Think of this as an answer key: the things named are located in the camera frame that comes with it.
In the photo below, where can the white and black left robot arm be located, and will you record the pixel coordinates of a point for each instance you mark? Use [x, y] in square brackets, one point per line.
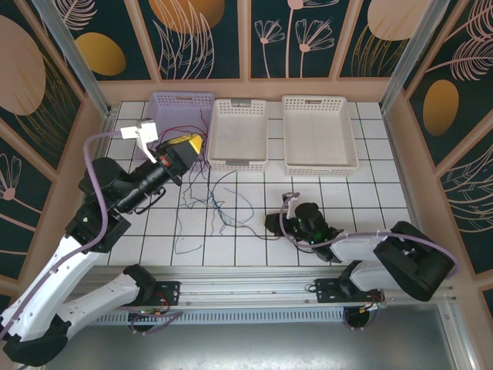
[111, 291]

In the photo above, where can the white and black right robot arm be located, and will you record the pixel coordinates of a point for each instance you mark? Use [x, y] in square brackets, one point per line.
[354, 248]

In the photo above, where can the purple perforated plastic basket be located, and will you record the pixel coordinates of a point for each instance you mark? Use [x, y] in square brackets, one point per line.
[181, 115]

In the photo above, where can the wide white perforated basket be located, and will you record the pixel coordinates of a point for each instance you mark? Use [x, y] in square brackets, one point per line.
[316, 131]

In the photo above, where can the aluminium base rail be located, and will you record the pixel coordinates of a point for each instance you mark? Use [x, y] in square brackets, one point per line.
[246, 287]

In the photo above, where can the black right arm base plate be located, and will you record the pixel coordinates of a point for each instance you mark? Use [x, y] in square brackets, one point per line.
[327, 291]

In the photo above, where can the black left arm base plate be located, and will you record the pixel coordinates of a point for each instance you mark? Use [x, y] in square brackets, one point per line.
[169, 293]

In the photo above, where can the aluminium frame post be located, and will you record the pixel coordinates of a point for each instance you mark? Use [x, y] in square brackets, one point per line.
[77, 58]
[414, 58]

